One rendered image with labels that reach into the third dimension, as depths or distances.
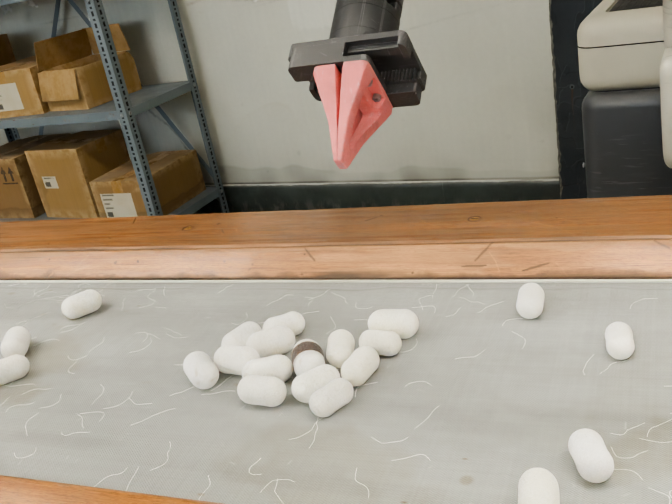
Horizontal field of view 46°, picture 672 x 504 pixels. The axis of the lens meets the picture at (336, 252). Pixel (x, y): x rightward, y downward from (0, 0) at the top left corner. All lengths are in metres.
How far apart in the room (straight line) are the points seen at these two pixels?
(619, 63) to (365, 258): 0.77
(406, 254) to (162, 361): 0.22
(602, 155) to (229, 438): 1.02
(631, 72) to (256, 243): 0.80
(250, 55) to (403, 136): 0.65
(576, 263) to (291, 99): 2.39
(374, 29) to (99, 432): 0.37
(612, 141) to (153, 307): 0.90
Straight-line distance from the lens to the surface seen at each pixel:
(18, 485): 0.51
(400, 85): 0.67
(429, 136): 2.78
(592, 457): 0.44
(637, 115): 1.39
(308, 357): 0.55
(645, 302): 0.61
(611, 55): 1.37
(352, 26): 0.67
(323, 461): 0.48
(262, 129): 3.08
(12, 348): 0.71
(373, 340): 0.56
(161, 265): 0.80
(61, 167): 3.24
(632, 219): 0.69
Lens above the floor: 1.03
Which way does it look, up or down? 23 degrees down
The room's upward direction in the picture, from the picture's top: 11 degrees counter-clockwise
